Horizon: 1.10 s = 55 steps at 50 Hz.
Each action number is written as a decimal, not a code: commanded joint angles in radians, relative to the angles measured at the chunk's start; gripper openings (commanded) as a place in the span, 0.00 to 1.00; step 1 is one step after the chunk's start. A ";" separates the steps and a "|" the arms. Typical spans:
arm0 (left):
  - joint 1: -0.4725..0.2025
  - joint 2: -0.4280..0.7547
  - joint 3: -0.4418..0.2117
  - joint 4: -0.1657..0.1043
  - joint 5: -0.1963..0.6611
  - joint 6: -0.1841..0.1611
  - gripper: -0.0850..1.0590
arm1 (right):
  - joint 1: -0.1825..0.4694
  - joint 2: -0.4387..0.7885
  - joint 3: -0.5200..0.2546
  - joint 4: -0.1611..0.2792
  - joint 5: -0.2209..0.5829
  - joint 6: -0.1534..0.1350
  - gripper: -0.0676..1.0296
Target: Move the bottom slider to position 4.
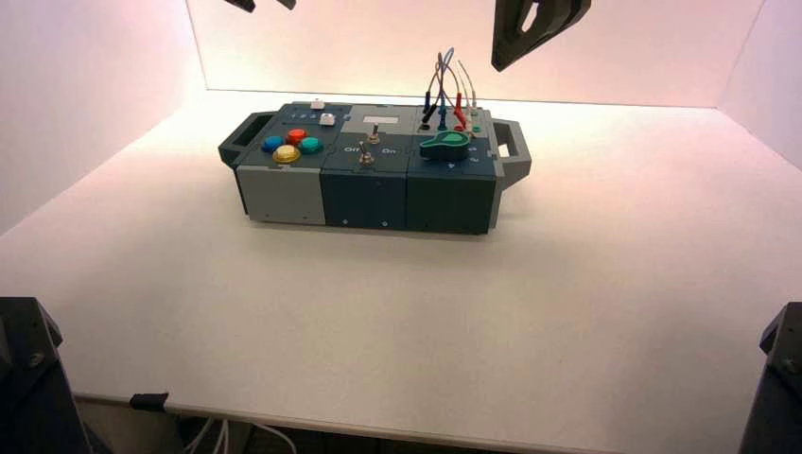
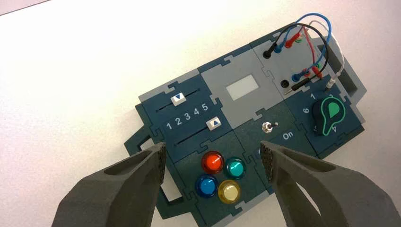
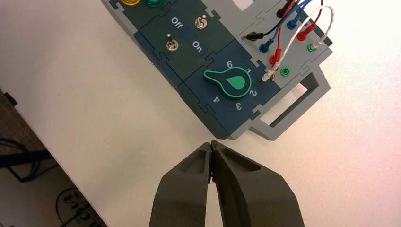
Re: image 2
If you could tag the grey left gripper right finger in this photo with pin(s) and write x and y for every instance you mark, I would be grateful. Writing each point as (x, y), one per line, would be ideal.
(329, 200)

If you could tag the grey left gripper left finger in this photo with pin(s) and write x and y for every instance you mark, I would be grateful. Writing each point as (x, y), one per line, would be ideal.
(109, 194)

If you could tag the white slider knob up arrow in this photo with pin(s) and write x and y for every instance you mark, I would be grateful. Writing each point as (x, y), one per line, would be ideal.
(214, 124)

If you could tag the white slider knob down arrow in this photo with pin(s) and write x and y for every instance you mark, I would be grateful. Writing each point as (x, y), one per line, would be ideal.
(178, 99)

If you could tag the black green rotary knob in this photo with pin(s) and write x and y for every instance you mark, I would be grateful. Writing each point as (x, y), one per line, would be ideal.
(329, 116)

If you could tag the blue round push button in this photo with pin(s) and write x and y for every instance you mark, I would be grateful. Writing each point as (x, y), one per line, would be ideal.
(206, 186)

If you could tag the teal round push button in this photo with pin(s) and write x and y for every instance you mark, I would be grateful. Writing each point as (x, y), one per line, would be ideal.
(235, 168)

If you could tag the yellow round push button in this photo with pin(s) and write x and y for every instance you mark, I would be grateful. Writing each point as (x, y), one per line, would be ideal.
(229, 191)

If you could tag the red round push button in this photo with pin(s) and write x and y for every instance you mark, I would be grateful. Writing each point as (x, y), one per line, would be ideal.
(212, 162)

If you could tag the blue grey task box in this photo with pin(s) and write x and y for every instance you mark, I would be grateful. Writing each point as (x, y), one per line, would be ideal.
(244, 125)

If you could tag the white display window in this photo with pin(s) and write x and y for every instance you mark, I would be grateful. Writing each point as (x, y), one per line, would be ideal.
(242, 87)

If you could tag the small metal toggle switch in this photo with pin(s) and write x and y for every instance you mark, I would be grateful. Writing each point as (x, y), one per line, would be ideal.
(268, 127)

